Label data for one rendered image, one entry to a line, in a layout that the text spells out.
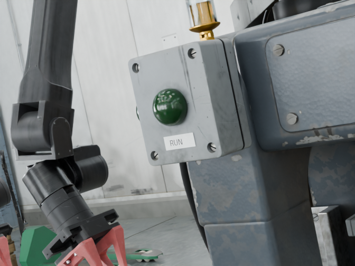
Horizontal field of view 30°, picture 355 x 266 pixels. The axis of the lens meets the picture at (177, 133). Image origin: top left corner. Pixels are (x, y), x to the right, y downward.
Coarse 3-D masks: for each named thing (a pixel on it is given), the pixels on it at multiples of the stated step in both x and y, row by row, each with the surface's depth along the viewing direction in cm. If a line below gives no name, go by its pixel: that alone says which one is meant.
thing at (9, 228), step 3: (0, 225) 111; (3, 225) 111; (6, 225) 112; (9, 225) 112; (0, 228) 111; (3, 228) 111; (6, 228) 112; (9, 228) 112; (12, 228) 112; (0, 231) 111; (3, 231) 111; (6, 231) 112; (9, 231) 112; (3, 234) 111; (6, 234) 113; (9, 234) 112
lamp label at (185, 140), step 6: (192, 132) 51; (168, 138) 53; (174, 138) 52; (180, 138) 52; (186, 138) 52; (192, 138) 51; (168, 144) 53; (174, 144) 52; (180, 144) 52; (186, 144) 52; (192, 144) 51
